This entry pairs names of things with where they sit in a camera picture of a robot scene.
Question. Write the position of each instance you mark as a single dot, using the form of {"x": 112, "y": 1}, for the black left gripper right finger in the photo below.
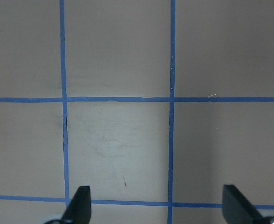
{"x": 236, "y": 209}

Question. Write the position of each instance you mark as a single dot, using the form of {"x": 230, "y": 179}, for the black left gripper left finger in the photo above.
{"x": 79, "y": 209}

